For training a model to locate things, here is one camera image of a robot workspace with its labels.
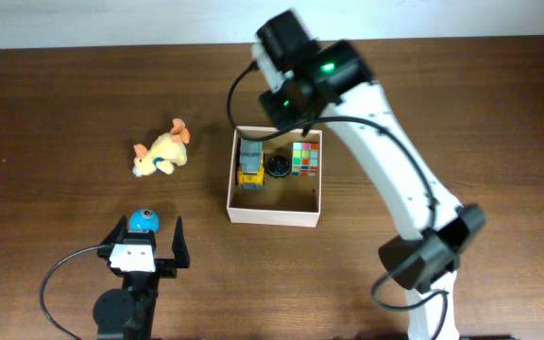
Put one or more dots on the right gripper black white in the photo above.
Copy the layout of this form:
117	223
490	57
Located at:
269	104

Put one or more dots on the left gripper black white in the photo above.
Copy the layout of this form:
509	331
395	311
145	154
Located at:
168	267

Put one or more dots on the yellow plush dog toy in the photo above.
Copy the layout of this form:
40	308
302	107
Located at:
167	152

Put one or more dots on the multicolour puzzle cube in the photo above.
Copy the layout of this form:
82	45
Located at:
305	159

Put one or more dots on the small black round cap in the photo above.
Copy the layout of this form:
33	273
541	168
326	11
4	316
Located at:
278	167

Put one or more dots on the yellow grey toy truck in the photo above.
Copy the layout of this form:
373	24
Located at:
250	171

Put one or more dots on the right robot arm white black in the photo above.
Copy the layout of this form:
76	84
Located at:
310	84

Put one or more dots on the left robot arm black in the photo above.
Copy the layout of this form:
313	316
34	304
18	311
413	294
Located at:
127	313

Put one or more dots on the blue ball toy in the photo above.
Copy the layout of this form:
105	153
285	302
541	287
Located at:
144	220

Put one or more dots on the open cardboard box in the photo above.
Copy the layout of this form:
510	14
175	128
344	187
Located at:
290	201

